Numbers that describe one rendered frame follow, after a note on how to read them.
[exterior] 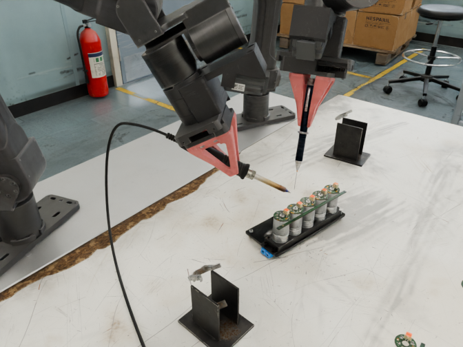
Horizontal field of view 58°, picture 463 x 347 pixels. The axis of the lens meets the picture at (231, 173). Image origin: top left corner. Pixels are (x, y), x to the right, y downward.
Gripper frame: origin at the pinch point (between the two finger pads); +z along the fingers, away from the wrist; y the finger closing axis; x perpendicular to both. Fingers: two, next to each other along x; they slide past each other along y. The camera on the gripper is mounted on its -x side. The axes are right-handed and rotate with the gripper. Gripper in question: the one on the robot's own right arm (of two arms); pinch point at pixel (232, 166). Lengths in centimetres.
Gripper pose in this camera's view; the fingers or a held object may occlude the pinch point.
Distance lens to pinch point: 61.1
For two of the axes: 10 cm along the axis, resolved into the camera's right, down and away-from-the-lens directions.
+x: -8.8, 3.5, 3.2
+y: 1.0, -5.2, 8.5
